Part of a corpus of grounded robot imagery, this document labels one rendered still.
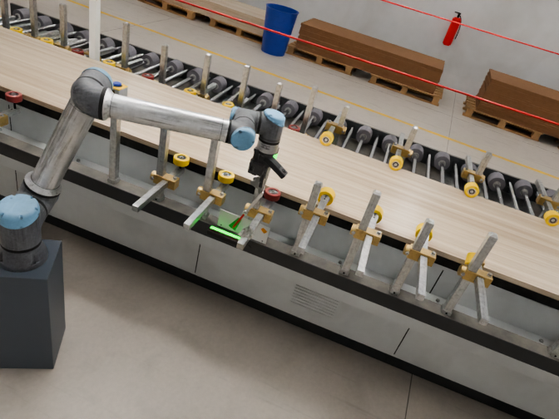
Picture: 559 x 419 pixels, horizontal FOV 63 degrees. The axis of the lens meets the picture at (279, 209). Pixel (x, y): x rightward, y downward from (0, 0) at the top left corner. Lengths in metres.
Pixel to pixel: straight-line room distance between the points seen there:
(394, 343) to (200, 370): 1.09
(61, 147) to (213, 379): 1.35
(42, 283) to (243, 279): 1.12
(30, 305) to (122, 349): 0.59
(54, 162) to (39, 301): 0.60
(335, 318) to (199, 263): 0.87
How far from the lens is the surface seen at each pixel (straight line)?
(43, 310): 2.23
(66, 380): 2.51
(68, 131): 1.94
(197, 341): 2.64
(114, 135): 2.34
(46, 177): 2.08
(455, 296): 2.22
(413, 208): 2.54
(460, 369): 2.84
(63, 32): 3.80
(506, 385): 2.92
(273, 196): 2.20
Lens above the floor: 2.06
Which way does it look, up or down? 33 degrees down
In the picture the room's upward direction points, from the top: 16 degrees clockwise
